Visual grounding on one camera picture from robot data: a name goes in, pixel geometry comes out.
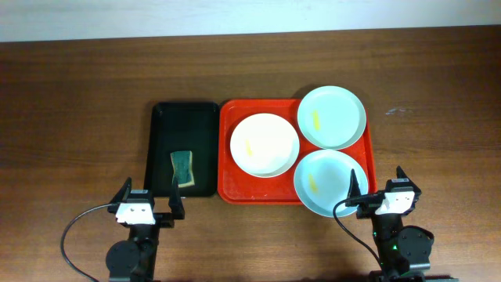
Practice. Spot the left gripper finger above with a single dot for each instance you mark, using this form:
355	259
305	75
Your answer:
175	201
121	194

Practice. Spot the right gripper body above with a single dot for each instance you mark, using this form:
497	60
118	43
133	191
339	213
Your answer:
370	204

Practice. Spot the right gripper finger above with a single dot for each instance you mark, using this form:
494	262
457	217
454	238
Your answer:
353	190
400	174

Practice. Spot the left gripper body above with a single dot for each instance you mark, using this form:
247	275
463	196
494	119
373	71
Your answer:
163	220

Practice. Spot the light blue plate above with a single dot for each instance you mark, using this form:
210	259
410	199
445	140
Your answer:
322	179

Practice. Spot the green and yellow sponge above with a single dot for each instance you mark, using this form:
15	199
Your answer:
182	163

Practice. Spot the white plate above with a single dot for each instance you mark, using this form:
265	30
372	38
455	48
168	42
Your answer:
264	145

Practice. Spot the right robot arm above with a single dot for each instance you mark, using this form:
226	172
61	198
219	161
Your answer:
403	252

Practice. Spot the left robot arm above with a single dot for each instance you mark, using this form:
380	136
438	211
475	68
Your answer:
134	259

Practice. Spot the red plastic tray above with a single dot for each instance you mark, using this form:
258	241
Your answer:
237	187

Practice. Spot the black plastic tray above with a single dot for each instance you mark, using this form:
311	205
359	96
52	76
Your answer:
177	126

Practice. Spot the pale green plate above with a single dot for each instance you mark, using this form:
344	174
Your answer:
331	117

